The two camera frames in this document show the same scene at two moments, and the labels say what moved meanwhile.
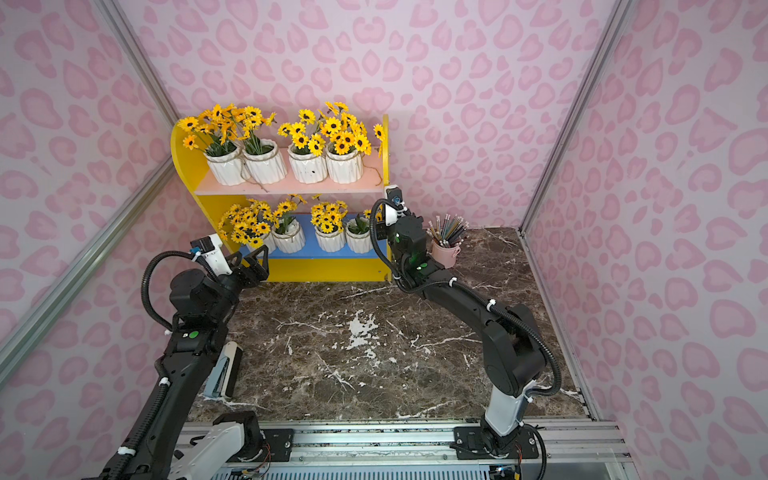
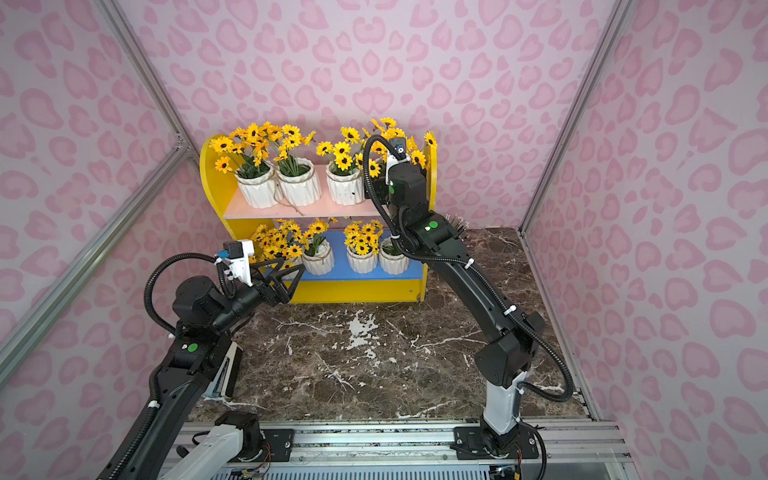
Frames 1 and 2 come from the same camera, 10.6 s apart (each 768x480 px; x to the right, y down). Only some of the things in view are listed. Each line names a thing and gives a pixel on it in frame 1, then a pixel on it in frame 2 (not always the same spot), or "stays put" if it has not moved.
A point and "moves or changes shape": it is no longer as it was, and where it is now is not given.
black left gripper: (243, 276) to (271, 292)
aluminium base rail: (566, 450) stays put
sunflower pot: (288, 235) to (318, 256)
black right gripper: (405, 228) to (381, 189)
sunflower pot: (218, 133) to (247, 150)
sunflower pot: (263, 161) to (297, 183)
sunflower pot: (347, 144) to (386, 127)
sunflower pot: (306, 153) to (345, 174)
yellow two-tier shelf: (318, 231) moves or changes shape
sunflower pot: (358, 234) to (391, 261)
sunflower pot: (328, 221) to (362, 242)
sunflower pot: (253, 225) to (283, 241)
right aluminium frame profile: (574, 115) stays put
